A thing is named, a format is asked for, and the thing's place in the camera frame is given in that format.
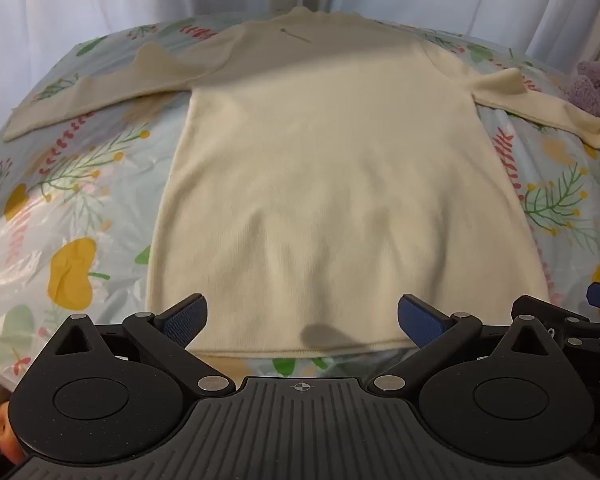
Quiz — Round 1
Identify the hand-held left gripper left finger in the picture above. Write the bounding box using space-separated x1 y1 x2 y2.
54 293 237 395

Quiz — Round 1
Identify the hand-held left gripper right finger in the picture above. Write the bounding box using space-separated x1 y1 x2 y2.
369 294 557 395

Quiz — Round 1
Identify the cream knit sweater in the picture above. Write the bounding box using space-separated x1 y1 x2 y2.
2 6 600 361

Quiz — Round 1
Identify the floral plastic bed cover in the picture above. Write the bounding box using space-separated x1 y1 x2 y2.
0 12 600 397

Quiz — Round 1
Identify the purple plush toy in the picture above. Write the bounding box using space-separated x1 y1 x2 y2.
565 57 600 157

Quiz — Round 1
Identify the peach soft object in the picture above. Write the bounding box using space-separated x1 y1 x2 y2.
0 374 29 467

